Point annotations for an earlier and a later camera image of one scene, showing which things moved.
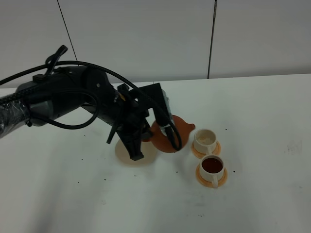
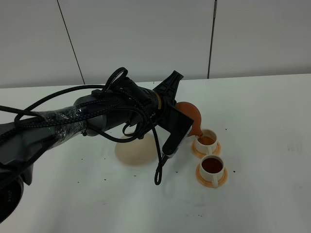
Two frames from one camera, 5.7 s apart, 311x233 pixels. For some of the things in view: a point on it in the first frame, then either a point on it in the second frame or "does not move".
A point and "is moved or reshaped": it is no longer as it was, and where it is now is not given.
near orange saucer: (221, 180) does not move
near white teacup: (211, 167) does not move
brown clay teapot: (158, 139) is moved or reshaped
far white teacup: (205, 141) does not move
